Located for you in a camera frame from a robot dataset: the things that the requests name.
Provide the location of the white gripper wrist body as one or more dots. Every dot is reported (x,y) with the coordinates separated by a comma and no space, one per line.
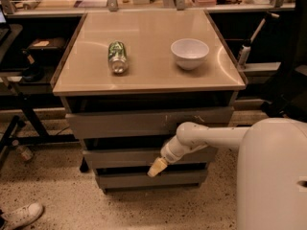
(170,153)

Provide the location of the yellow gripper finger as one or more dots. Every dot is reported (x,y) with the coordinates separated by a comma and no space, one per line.
(159,165)

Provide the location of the grey drawer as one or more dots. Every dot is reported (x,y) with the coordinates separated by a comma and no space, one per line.
(120,158)
(141,180)
(143,122)

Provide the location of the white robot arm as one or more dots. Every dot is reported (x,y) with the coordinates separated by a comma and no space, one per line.
(271,168)

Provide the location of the grey top drawer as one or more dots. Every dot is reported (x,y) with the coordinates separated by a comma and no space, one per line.
(143,122)

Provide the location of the grey bottom drawer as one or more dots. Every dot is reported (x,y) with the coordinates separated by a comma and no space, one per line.
(141,180)

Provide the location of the grey drawer cabinet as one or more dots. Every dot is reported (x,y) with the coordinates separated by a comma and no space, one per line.
(85,83)

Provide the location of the white bowl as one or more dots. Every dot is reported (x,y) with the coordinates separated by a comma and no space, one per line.
(189,53)

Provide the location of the green soda can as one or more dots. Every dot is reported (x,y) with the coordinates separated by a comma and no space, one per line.
(117,57)

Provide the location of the white handheld tool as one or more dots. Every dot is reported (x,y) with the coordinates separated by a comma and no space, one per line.
(246,47)

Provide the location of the black office chair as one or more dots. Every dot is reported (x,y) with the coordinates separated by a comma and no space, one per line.
(285,93)

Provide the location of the plastic water bottle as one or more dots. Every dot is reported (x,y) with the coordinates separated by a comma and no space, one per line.
(25,153)

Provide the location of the white sneaker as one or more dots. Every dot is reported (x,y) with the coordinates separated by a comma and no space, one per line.
(20,217)

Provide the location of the black box with label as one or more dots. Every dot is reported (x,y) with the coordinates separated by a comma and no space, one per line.
(47,47)

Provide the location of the black side desk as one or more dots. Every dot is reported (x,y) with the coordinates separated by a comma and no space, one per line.
(21,102)

